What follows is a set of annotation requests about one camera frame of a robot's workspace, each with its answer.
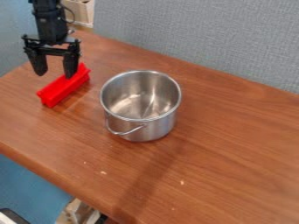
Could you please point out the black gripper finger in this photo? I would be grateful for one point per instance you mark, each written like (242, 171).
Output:
(37, 60)
(70, 63)

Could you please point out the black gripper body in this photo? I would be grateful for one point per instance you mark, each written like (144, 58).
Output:
(36, 47)

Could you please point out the red plastic block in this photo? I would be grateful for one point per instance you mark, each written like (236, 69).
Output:
(61, 87)

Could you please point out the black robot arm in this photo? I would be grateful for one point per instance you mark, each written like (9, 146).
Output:
(52, 40)

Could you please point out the stainless steel pot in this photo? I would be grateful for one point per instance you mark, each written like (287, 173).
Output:
(140, 100)

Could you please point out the black and white device corner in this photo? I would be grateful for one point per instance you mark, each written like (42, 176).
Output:
(9, 217)

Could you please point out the light wooden frame under table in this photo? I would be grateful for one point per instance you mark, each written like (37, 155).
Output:
(78, 213)

